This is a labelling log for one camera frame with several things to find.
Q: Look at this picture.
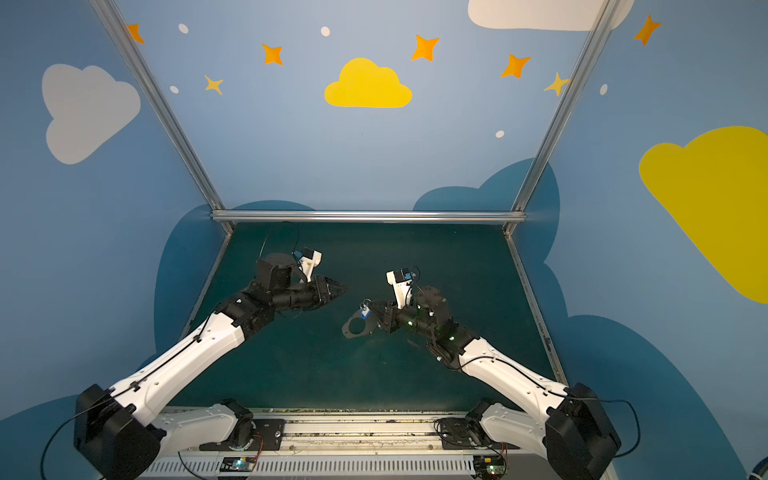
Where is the grey ring-shaped metal plate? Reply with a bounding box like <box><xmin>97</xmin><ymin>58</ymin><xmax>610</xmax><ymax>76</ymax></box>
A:
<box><xmin>342</xmin><ymin>313</ymin><xmax>377</xmax><ymax>340</ymax></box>

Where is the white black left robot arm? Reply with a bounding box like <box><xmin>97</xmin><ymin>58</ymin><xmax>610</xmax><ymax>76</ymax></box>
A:
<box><xmin>73</xmin><ymin>249</ymin><xmax>346</xmax><ymax>479</ymax></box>

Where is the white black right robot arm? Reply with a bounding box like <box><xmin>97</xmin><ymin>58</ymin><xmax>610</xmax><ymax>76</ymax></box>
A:
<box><xmin>361</xmin><ymin>287</ymin><xmax>621</xmax><ymax>479</ymax></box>

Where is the green table mat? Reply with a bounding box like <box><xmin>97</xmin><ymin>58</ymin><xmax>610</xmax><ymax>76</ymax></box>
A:
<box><xmin>174</xmin><ymin>223</ymin><xmax>553</xmax><ymax>411</ymax></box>

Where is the right green circuit board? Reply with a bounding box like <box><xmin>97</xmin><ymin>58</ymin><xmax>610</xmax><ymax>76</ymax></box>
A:
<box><xmin>472</xmin><ymin>455</ymin><xmax>507</xmax><ymax>480</ymax></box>

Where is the green circuit board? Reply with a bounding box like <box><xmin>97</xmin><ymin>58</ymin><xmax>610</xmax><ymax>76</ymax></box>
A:
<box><xmin>219</xmin><ymin>457</ymin><xmax>257</xmax><ymax>475</ymax></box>
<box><xmin>472</xmin><ymin>455</ymin><xmax>507</xmax><ymax>480</ymax></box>

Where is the left green circuit board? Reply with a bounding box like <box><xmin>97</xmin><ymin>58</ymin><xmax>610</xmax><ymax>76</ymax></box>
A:
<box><xmin>219</xmin><ymin>457</ymin><xmax>257</xmax><ymax>475</ymax></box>

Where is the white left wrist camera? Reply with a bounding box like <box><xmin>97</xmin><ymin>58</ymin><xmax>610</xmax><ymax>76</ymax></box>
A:
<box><xmin>298</xmin><ymin>248</ymin><xmax>322</xmax><ymax>283</ymax></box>

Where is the aluminium frame back rail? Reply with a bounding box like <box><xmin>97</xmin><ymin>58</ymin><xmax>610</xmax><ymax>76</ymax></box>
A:
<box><xmin>211</xmin><ymin>210</ymin><xmax>526</xmax><ymax>224</ymax></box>

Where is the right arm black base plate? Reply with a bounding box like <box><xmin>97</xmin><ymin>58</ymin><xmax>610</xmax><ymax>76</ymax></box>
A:
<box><xmin>433</xmin><ymin>417</ymin><xmax>508</xmax><ymax>451</ymax></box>

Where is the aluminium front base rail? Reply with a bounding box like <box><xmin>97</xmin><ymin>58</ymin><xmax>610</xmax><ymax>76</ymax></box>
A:
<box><xmin>136</xmin><ymin>410</ymin><xmax>562</xmax><ymax>479</ymax></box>

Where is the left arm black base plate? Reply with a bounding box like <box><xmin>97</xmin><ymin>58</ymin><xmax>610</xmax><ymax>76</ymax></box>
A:
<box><xmin>240</xmin><ymin>418</ymin><xmax>286</xmax><ymax>452</ymax></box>

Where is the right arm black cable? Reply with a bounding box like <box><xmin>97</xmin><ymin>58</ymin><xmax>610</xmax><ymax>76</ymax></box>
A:
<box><xmin>461</xmin><ymin>353</ymin><xmax>642</xmax><ymax>460</ymax></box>

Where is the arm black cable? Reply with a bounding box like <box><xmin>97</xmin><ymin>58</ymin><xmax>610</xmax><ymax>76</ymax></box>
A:
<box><xmin>39</xmin><ymin>407</ymin><xmax>211</xmax><ymax>480</ymax></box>
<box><xmin>461</xmin><ymin>353</ymin><xmax>642</xmax><ymax>460</ymax></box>

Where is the aluminium frame left post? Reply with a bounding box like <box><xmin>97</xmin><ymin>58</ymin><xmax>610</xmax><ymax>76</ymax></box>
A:
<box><xmin>89</xmin><ymin>0</ymin><xmax>226</xmax><ymax>213</ymax></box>

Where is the aluminium frame post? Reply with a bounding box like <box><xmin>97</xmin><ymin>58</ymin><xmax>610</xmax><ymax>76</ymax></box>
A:
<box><xmin>503</xmin><ymin>0</ymin><xmax>623</xmax><ymax>241</ymax></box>
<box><xmin>89</xmin><ymin>0</ymin><xmax>226</xmax><ymax>213</ymax></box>

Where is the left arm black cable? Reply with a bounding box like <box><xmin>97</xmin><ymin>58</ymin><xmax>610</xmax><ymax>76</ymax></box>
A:
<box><xmin>39</xmin><ymin>407</ymin><xmax>211</xmax><ymax>480</ymax></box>

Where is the aluminium frame right post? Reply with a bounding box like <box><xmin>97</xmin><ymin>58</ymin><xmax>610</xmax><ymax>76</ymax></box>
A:
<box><xmin>503</xmin><ymin>0</ymin><xmax>623</xmax><ymax>241</ymax></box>

